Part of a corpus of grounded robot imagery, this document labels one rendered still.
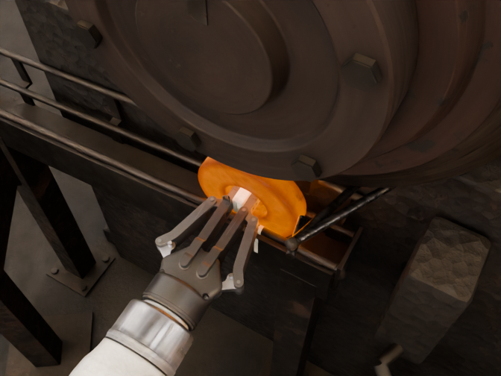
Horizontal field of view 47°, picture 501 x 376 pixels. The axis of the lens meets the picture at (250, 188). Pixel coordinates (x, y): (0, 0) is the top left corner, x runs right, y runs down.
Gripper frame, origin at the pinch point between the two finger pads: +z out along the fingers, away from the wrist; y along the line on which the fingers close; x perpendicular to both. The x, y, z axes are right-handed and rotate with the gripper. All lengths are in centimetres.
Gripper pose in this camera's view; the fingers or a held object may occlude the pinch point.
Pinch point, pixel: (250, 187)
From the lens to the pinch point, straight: 77.1
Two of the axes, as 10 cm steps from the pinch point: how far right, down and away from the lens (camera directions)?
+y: 8.7, 4.1, -2.8
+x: -0.3, -5.2, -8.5
